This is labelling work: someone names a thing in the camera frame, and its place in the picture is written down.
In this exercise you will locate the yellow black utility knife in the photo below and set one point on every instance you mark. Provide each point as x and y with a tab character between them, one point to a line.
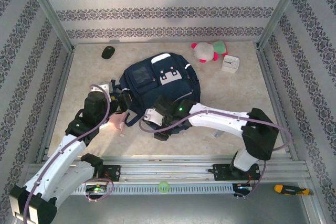
288	190

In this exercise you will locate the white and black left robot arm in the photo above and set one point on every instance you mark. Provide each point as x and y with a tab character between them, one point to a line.
60	161

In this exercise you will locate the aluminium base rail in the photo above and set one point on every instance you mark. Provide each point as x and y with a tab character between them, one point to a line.
168	171

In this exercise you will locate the aluminium side rail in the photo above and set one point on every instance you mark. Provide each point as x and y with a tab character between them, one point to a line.
273	98
58	98

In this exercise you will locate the green tape roll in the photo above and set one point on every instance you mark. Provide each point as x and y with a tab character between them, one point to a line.
159	187

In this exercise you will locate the small electronics board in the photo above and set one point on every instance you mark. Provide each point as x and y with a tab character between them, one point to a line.
242	187
95	189

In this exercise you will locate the white pink green plush toy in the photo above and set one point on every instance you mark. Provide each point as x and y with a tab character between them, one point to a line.
206	52

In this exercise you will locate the aluminium frame post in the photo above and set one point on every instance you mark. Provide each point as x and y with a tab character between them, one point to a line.
49	11
282	11

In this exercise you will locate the small pink box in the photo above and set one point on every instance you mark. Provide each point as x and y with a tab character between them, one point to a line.
116	121

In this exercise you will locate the white square alarm clock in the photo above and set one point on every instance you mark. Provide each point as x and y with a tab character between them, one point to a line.
230	63

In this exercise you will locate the navy blue backpack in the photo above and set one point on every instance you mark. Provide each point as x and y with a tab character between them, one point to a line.
141	87

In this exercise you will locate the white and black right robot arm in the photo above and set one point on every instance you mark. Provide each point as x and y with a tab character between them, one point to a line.
218	120

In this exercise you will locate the black computer mouse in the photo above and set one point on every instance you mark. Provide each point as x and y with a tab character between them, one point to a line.
108	52

